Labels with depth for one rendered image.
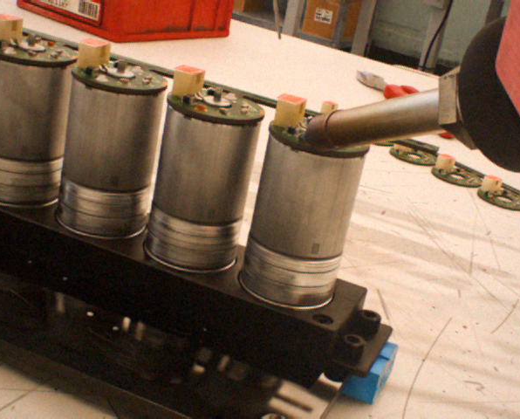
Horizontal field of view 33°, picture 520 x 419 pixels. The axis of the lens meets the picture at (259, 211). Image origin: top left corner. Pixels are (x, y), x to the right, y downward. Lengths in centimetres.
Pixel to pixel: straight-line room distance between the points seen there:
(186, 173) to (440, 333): 10
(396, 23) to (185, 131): 470
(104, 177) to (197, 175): 3
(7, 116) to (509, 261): 19
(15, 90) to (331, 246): 9
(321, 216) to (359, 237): 12
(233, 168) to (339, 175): 3
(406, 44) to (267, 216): 468
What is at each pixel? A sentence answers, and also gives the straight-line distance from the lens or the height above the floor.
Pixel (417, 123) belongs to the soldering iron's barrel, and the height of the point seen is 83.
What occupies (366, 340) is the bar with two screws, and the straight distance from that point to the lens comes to 23.
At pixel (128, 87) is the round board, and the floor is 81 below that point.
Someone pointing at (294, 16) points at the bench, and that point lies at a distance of 283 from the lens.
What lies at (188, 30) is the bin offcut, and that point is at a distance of 62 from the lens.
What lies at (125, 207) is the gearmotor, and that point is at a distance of 23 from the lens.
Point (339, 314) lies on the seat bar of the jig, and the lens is 22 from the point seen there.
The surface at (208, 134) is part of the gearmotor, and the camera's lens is 21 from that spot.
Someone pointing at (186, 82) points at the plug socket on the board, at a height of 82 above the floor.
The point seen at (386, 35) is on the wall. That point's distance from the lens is 492.
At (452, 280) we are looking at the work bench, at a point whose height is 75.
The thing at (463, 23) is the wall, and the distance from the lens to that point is 478.
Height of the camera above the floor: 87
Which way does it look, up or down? 21 degrees down
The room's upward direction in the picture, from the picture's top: 12 degrees clockwise
